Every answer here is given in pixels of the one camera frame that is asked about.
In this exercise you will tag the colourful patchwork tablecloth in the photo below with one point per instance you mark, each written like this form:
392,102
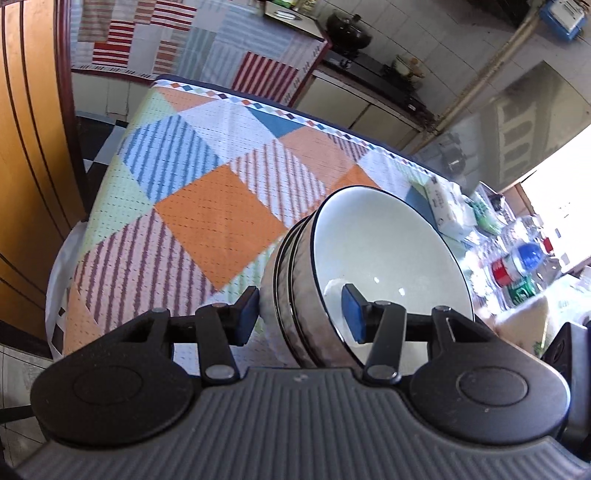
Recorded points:
217,217

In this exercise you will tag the black gas stove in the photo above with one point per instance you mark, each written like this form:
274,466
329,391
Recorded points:
383,78

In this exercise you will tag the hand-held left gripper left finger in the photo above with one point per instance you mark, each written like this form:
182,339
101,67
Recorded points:
247,319

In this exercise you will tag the blue wall box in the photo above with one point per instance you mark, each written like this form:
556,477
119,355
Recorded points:
563,16

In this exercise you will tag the stainless steel panel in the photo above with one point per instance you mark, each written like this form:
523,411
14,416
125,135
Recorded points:
521,115

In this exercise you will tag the blue cap water bottle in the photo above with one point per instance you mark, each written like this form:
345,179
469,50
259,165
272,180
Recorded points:
521,258

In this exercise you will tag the beige sack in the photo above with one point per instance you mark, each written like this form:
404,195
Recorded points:
521,321

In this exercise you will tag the white tissue pack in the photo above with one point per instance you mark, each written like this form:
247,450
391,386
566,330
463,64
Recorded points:
441,203

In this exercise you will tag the cream kitchen cabinet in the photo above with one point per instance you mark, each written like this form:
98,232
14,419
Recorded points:
351,106

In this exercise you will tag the clear plastic water bottle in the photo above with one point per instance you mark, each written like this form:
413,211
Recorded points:
517,230

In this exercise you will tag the green label water bottle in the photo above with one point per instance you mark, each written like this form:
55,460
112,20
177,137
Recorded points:
521,290

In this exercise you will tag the orange wooden cabinet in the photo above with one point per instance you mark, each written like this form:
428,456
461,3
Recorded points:
32,138

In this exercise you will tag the striped patchwork cloth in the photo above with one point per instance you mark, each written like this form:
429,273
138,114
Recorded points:
207,37

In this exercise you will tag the white wall pipe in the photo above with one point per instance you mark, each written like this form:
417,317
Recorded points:
498,60

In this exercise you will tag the black cooking pot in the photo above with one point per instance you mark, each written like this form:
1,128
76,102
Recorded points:
346,30

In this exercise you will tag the white bowl with black rim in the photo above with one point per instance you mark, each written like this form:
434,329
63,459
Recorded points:
268,300
285,318
392,240

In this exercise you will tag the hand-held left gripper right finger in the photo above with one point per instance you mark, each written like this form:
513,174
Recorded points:
353,319

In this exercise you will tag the green patterned package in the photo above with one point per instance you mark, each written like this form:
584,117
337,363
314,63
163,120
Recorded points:
487,217

